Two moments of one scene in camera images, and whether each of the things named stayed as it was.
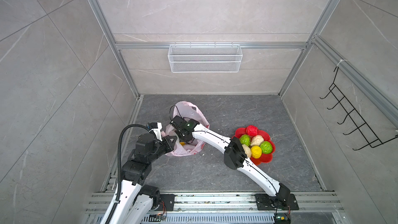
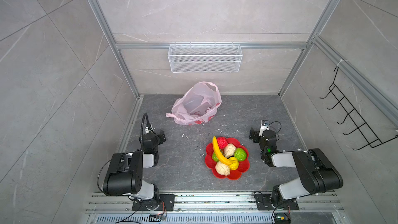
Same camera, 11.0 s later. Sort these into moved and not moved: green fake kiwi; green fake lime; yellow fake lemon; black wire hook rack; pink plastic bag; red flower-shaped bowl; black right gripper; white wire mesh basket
Moved: green fake kiwi; pink plastic bag; black right gripper; yellow fake lemon; red flower-shaped bowl; green fake lime
Not moved: white wire mesh basket; black wire hook rack
